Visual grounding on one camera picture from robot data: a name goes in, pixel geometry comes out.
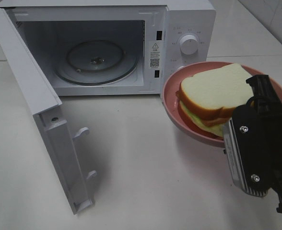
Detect pink round plate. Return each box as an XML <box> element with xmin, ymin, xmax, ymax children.
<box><xmin>162</xmin><ymin>61</ymin><xmax>282</xmax><ymax>148</ymax></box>

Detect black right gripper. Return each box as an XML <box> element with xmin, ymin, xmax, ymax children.
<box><xmin>246</xmin><ymin>75</ymin><xmax>282</xmax><ymax>213</ymax></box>

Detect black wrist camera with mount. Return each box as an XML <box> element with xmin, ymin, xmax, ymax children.
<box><xmin>222</xmin><ymin>104</ymin><xmax>272</xmax><ymax>197</ymax></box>

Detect glass microwave turntable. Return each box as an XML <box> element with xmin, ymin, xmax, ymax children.
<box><xmin>54</xmin><ymin>40</ymin><xmax>140</xmax><ymax>86</ymax></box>

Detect white microwave oven body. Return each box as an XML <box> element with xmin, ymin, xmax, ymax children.
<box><xmin>0</xmin><ymin>0</ymin><xmax>216</xmax><ymax>96</ymax></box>

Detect upper white microwave knob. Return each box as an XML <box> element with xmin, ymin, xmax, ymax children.
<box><xmin>179</xmin><ymin>34</ymin><xmax>199</xmax><ymax>55</ymax></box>

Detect white microwave door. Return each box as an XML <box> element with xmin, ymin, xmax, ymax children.
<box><xmin>0</xmin><ymin>8</ymin><xmax>97</xmax><ymax>214</ymax></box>

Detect toast sandwich with filling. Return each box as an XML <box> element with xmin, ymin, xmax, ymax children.
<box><xmin>176</xmin><ymin>63</ymin><xmax>253</xmax><ymax>138</ymax></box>

